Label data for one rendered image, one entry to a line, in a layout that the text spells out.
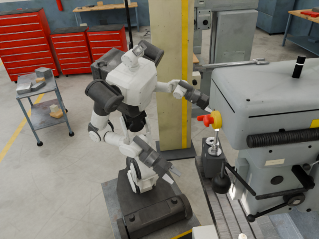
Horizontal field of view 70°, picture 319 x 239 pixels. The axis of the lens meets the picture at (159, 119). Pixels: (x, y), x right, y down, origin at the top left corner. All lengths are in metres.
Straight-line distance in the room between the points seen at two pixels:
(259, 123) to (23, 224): 2.70
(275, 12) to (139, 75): 7.14
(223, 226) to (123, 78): 1.00
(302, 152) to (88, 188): 2.52
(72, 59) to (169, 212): 4.47
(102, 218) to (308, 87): 2.34
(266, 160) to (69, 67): 5.33
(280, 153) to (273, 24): 7.52
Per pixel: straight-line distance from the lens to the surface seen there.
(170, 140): 3.06
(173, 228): 2.06
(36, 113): 4.09
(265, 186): 0.92
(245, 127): 0.64
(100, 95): 1.10
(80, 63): 5.68
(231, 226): 1.51
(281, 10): 8.19
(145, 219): 1.89
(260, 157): 0.77
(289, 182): 0.95
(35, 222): 2.95
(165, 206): 1.94
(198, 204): 2.67
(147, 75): 1.22
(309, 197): 1.05
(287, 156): 0.80
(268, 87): 0.70
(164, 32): 2.39
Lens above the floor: 2.20
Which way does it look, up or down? 35 degrees down
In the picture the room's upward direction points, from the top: 4 degrees counter-clockwise
